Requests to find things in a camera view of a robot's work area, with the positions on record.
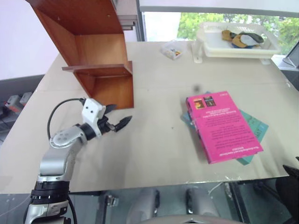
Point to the black table frame leg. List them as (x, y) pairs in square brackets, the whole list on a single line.
[(236, 203)]

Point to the grey window frame post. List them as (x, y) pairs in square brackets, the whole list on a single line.
[(140, 23)]

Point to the white plastic rack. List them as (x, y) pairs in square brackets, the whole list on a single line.
[(198, 54)]

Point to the pink book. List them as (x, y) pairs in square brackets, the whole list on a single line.
[(222, 126)]

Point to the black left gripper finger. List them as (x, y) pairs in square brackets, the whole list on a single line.
[(123, 122), (111, 108)]

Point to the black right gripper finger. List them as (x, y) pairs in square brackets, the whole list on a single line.
[(292, 171)]

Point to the brown wooden bookshelf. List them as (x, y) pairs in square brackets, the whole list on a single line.
[(98, 46)]

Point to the red and grey device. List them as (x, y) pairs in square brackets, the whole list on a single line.
[(17, 100)]

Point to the grey laptop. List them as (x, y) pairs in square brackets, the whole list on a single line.
[(293, 57)]

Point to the pile of coloured cloths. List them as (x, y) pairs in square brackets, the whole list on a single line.
[(243, 39)]

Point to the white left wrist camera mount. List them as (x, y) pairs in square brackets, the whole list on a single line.
[(91, 109)]

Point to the silver robot body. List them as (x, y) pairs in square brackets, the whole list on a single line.
[(191, 220)]

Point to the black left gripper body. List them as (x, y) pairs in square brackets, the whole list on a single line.
[(104, 124)]

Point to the metal table clamp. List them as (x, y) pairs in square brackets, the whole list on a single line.
[(111, 201)]

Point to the teal book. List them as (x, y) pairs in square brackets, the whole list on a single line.
[(255, 123)]

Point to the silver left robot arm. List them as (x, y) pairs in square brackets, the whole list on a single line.
[(53, 161)]

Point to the white plastic basket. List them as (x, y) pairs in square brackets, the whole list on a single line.
[(215, 44)]

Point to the small clear plastic box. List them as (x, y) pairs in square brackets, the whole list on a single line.
[(172, 50)]

